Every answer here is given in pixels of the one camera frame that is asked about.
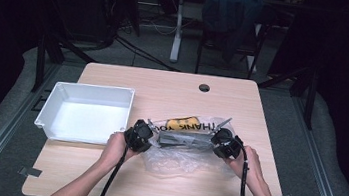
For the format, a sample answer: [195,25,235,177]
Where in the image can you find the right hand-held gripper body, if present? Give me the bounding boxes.
[209,115,247,162]

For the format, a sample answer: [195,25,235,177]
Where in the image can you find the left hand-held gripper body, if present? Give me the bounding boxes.
[122,115,161,155]

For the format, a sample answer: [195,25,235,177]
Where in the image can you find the clear plastic shopping bag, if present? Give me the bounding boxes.
[141,107,244,185]

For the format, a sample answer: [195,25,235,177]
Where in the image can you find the person's left hand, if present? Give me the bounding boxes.
[99,130,141,175]

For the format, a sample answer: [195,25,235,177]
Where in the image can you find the person's right hand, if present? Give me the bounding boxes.
[221,144,269,194]

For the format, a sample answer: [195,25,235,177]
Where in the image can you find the white plastic bin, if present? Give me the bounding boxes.
[32,76,136,150]

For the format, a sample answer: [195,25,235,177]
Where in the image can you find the black chair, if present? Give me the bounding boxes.
[194,0,272,83]

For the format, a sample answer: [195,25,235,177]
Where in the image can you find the white desk leg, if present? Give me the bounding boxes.
[169,0,187,64]

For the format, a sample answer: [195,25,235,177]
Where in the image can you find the black metal stand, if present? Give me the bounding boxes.
[254,59,321,131]
[30,32,100,101]

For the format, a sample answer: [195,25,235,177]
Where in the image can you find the dark jacket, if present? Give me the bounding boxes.
[196,0,264,67]

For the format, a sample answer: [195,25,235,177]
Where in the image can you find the left hand-held gripper black cable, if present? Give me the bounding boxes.
[94,142,129,196]

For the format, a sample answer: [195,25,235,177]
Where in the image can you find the hand-held gripper black cable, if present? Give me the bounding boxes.
[235,146,255,196]
[94,142,129,196]

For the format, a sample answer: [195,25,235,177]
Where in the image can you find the right hand-held gripper black cable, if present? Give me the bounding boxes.
[235,146,255,196]

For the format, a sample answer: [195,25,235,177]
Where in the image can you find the black floor cable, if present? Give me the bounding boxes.
[110,34,183,72]

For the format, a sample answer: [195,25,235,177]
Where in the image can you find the aluminium rail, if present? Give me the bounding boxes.
[0,55,64,196]
[279,91,349,196]

